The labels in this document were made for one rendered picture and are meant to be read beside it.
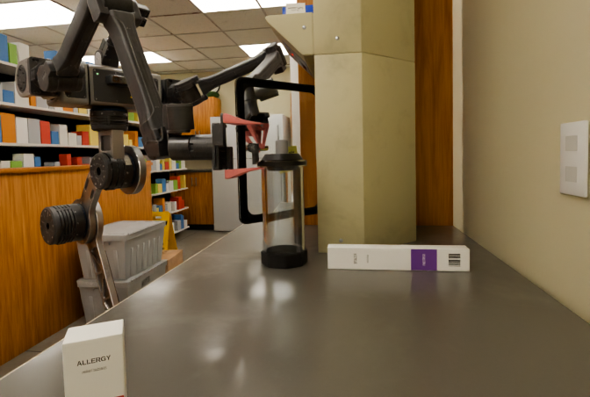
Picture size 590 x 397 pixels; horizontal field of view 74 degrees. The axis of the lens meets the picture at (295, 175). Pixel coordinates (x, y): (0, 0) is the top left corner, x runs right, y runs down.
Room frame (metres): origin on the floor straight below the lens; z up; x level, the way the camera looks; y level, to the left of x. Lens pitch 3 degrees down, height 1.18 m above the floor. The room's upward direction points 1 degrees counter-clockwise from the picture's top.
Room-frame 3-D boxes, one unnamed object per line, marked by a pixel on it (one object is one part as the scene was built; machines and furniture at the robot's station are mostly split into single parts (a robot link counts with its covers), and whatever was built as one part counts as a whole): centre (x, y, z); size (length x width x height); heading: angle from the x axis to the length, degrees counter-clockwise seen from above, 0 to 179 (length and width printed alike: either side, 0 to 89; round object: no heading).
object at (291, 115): (1.14, 0.03, 1.19); 0.30 x 0.01 x 0.40; 128
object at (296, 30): (1.10, -0.02, 1.46); 0.32 x 0.11 x 0.10; 171
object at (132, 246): (2.98, 1.33, 0.49); 0.60 x 0.42 x 0.33; 171
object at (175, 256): (3.59, 1.28, 0.14); 0.41 x 0.32 x 0.28; 177
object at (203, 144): (0.87, 0.19, 1.20); 0.07 x 0.07 x 0.10; 81
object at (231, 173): (0.86, 0.12, 1.16); 0.09 x 0.07 x 0.07; 81
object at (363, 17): (1.07, -0.20, 1.33); 0.32 x 0.25 x 0.77; 171
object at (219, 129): (0.86, 0.12, 1.23); 0.09 x 0.07 x 0.07; 81
